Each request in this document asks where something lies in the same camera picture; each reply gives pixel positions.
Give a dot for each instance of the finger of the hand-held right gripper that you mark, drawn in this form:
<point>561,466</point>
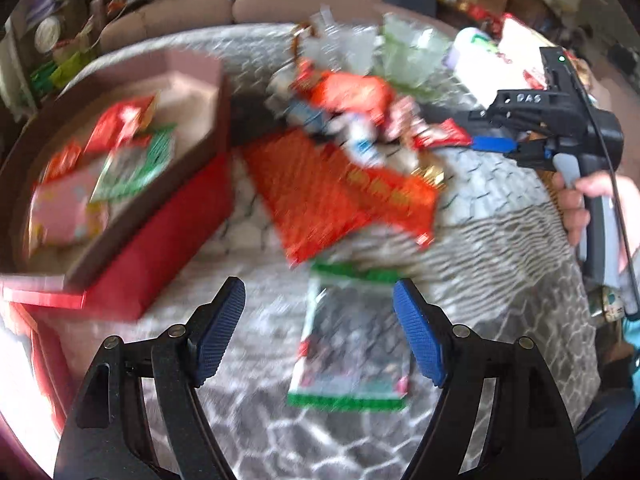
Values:
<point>492,144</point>

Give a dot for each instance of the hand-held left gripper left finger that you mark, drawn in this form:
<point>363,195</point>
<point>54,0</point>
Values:
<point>220,330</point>

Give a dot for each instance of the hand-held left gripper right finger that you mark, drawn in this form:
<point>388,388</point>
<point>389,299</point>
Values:
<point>417,335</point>

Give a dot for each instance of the small red candy packet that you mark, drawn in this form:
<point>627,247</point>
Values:
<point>445,135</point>

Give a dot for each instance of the green-edged clear snack packet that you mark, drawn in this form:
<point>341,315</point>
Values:
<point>350,340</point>

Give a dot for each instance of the red hexagonal gift box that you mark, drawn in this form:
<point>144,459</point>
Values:
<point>165,255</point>

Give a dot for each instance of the blue and white candy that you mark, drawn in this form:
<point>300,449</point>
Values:
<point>362,145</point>

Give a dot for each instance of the orange snack bag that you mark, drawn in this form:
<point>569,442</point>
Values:
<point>350,92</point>

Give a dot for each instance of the large orange-red snack packet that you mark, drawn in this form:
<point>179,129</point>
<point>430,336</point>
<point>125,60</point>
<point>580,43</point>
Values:
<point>320,195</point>

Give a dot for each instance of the red ornate hexagonal box lid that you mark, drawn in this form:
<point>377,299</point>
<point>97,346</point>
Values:
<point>40,295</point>

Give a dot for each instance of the green snack packet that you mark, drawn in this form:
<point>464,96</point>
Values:
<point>140,160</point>

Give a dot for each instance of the pink snack packet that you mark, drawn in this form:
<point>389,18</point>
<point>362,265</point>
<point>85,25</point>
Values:
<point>65,205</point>

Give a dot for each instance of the red snack packet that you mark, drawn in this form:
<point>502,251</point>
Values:
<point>120,122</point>

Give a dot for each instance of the small orange snack packet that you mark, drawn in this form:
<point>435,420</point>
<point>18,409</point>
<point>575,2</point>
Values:
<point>61,160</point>

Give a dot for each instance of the person's right hand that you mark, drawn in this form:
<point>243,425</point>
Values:
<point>570,215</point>

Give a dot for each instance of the gold wrapped candy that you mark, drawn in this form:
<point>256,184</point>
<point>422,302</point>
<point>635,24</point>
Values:
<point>431,172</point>

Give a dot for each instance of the white plastic bag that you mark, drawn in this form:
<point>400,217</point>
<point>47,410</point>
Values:
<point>500,60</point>

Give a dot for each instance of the grey patterned blanket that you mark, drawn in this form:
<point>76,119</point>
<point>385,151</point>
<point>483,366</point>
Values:
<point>500,260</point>

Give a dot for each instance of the clear green plastic bag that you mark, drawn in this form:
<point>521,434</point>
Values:
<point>410,52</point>

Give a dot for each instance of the brown sofa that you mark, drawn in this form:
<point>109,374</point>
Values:
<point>280,7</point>

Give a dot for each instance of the cluttered shelf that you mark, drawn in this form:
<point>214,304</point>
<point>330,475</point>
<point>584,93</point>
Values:
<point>55,45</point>

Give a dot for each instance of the white round tin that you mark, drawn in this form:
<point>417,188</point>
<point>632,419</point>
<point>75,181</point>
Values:
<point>47,32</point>

